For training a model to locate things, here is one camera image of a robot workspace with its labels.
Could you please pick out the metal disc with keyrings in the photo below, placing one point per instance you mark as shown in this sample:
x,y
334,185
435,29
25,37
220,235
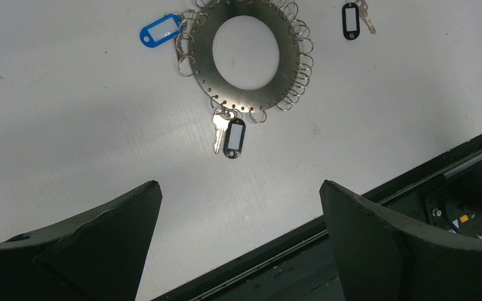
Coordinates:
x,y
247,56

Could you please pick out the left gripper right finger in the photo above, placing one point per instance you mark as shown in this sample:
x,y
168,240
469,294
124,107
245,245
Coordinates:
x,y
385,255

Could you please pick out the silver key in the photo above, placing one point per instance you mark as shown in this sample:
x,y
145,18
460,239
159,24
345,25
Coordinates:
x,y
364,16
220,120

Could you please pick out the black key tag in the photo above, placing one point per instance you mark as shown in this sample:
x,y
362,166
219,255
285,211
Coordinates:
x,y
351,21

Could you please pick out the black tag on disc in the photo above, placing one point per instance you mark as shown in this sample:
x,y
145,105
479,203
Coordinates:
x,y
234,138

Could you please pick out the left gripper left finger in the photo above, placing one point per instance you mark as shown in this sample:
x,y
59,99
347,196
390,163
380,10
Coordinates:
x,y
95,255

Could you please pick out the blue key tag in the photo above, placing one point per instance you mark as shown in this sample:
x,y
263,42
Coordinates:
x,y
160,31

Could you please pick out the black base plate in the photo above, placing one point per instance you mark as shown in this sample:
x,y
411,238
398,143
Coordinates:
x,y
445,192

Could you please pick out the silver key on disc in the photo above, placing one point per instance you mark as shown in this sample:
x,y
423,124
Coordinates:
x,y
220,120

